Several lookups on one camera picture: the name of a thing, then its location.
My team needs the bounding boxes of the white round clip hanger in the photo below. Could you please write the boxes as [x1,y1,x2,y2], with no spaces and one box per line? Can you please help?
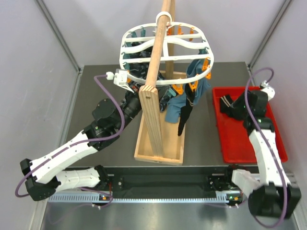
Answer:
[119,12,214,85]

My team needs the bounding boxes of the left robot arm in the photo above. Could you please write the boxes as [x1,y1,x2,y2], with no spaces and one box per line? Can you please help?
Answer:
[20,93,141,201]

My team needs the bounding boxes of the red plastic tray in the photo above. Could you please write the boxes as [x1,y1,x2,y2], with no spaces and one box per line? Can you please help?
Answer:
[213,84,288,164]

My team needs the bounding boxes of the blue ribbed sock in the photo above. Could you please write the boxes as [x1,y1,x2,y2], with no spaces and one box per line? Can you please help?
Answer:
[165,59,212,124]

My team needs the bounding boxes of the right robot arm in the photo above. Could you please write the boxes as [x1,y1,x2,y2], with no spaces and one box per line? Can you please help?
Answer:
[230,86,301,219]

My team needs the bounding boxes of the wooden hanger stand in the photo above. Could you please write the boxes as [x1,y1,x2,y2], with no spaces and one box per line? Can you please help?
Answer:
[134,0,185,166]

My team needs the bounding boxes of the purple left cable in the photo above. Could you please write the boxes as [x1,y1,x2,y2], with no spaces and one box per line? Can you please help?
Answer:
[14,74,126,198]

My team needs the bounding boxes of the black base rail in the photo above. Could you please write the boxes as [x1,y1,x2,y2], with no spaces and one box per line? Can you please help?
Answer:
[106,166,234,199]

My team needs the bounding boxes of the black patterned sock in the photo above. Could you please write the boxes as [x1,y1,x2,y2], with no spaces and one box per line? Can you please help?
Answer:
[122,46,178,112]

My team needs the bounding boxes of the purple cable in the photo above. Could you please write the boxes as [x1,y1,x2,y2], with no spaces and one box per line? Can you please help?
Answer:
[14,74,126,198]
[244,68,288,228]

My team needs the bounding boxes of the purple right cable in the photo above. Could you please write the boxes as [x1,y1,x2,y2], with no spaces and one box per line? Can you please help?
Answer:
[244,68,288,228]

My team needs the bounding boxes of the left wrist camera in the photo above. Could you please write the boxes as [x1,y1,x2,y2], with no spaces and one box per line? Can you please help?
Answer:
[106,69,134,92]

